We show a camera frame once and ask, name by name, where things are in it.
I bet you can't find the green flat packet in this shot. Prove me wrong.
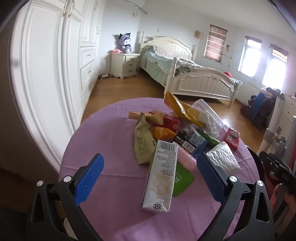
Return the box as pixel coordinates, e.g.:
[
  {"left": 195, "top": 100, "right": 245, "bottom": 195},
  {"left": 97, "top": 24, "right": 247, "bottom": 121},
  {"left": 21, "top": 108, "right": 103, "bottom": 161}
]
[{"left": 172, "top": 162, "right": 195, "bottom": 197}]

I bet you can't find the blue packet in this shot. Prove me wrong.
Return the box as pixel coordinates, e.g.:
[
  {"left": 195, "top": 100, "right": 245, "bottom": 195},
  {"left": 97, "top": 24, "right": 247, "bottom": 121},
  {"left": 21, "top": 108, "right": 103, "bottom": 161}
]
[{"left": 185, "top": 128, "right": 208, "bottom": 156}]

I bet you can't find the white paper towel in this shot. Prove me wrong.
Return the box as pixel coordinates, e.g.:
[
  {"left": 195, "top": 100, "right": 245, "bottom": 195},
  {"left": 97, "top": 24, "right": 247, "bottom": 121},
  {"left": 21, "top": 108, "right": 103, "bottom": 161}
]
[{"left": 206, "top": 141, "right": 241, "bottom": 174}]

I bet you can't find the brown paper wrapper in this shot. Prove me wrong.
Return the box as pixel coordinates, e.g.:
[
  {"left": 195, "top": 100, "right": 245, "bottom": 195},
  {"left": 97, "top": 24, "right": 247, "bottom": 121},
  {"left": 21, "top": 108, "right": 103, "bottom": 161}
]
[{"left": 128, "top": 111, "right": 164, "bottom": 126}]

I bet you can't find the white nightstand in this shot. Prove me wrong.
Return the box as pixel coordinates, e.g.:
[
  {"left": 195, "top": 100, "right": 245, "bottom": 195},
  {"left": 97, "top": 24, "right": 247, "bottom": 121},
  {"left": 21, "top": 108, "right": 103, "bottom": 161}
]
[{"left": 110, "top": 53, "right": 141, "bottom": 79}]

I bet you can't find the wall poster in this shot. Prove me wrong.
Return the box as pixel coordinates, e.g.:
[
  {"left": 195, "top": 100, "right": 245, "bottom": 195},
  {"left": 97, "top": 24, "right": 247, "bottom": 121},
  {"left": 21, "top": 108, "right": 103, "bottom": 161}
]
[{"left": 222, "top": 42, "right": 234, "bottom": 58}]

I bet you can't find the purple tablecloth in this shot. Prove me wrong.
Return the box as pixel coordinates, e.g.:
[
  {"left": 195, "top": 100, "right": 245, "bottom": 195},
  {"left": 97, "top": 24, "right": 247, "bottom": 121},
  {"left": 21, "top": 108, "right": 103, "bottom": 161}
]
[{"left": 59, "top": 98, "right": 262, "bottom": 241}]

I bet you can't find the pink ribbed box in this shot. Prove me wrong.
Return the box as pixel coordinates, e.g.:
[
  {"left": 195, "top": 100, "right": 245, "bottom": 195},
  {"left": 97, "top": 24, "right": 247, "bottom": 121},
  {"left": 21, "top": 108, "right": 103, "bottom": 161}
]
[{"left": 174, "top": 147, "right": 197, "bottom": 171}]

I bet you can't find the purple plush toy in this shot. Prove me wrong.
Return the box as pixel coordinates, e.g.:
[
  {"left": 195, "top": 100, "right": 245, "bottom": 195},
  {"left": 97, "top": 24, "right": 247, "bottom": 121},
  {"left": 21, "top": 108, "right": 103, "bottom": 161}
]
[{"left": 119, "top": 33, "right": 133, "bottom": 54}]

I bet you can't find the beige snack bag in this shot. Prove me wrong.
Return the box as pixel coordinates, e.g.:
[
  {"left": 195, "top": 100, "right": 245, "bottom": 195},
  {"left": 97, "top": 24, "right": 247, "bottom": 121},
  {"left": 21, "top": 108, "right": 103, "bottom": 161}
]
[{"left": 134, "top": 113, "right": 158, "bottom": 165}]

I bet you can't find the black packet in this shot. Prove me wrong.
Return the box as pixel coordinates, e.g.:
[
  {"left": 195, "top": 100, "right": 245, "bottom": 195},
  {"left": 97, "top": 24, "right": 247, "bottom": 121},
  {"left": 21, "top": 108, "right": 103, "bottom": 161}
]
[{"left": 171, "top": 130, "right": 198, "bottom": 153}]

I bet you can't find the clear plastic container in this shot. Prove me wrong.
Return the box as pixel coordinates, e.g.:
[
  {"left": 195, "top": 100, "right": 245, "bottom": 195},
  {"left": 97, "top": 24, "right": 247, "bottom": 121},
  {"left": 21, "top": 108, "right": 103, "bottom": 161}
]
[{"left": 192, "top": 98, "right": 225, "bottom": 139}]

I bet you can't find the white pole stand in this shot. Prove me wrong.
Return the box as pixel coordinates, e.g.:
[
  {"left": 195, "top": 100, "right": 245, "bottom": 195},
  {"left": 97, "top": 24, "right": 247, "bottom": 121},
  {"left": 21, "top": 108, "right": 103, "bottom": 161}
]
[{"left": 268, "top": 96, "right": 286, "bottom": 137}]

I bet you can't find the yellow foil bag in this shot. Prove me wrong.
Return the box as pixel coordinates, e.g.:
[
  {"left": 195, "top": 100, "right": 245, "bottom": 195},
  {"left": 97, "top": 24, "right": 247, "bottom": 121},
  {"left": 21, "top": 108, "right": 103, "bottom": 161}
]
[{"left": 164, "top": 92, "right": 206, "bottom": 128}]

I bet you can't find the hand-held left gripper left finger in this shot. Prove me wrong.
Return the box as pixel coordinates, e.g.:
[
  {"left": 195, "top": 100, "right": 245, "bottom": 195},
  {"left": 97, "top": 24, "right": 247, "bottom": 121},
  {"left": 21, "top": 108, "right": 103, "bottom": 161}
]
[{"left": 26, "top": 153, "right": 105, "bottom": 241}]

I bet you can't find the person's right hand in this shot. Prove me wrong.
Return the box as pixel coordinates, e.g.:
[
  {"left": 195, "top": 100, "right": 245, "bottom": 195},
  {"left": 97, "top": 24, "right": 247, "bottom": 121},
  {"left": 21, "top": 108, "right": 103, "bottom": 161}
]
[{"left": 270, "top": 185, "right": 296, "bottom": 215}]

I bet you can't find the white bed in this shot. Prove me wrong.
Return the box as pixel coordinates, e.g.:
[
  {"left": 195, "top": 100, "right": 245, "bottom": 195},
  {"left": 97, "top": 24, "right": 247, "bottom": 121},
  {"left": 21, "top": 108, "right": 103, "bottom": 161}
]
[{"left": 139, "top": 31, "right": 242, "bottom": 106}]

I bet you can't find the pink clothes pile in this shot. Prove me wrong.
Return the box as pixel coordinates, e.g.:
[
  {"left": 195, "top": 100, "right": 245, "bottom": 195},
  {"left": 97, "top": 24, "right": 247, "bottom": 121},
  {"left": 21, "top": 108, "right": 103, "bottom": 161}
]
[{"left": 259, "top": 87, "right": 282, "bottom": 99}]

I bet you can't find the red cartoon box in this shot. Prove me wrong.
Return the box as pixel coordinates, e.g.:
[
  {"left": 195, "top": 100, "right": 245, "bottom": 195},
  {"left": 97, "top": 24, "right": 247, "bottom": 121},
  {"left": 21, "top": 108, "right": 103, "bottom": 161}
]
[{"left": 223, "top": 126, "right": 241, "bottom": 151}]

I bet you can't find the white wardrobe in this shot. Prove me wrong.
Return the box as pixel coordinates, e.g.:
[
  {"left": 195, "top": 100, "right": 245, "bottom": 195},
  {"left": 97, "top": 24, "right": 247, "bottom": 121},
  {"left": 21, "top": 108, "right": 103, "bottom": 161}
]
[{"left": 10, "top": 0, "right": 102, "bottom": 172}]

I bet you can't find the orange snack packet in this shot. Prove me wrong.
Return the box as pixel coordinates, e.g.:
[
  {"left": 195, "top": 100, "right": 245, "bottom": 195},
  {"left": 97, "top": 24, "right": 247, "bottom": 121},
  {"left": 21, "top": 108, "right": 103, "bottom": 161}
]
[{"left": 151, "top": 126, "right": 177, "bottom": 141}]

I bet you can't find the blue garment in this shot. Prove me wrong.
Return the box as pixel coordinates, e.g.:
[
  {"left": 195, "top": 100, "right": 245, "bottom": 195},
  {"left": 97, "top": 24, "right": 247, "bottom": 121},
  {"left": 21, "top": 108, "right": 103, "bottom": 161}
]
[{"left": 251, "top": 93, "right": 266, "bottom": 121}]

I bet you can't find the white milk carton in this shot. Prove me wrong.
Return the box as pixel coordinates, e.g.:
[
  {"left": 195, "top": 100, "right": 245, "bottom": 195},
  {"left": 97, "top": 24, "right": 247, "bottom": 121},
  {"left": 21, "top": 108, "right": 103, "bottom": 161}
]
[{"left": 140, "top": 140, "right": 178, "bottom": 212}]

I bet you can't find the red snack box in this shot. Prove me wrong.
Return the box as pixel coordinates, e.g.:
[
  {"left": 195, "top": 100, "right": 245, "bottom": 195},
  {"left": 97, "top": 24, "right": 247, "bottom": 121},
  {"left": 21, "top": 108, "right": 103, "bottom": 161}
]
[{"left": 162, "top": 115, "right": 181, "bottom": 132}]

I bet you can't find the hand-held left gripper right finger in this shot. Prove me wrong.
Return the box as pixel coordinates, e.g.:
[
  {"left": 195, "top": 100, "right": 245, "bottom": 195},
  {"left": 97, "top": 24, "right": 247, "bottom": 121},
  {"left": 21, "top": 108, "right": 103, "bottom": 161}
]
[{"left": 196, "top": 152, "right": 275, "bottom": 241}]

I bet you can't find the bright window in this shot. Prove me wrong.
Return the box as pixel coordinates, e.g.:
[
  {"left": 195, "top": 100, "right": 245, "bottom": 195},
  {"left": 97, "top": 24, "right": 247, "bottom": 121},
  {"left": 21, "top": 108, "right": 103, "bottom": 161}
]
[
  {"left": 262, "top": 44, "right": 289, "bottom": 87},
  {"left": 238, "top": 36, "right": 262, "bottom": 78}
]

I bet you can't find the window with striped blind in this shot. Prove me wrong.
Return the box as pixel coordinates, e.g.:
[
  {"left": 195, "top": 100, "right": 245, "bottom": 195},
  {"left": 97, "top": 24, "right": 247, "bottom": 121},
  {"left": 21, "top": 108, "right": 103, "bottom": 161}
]
[{"left": 203, "top": 25, "right": 228, "bottom": 62}]

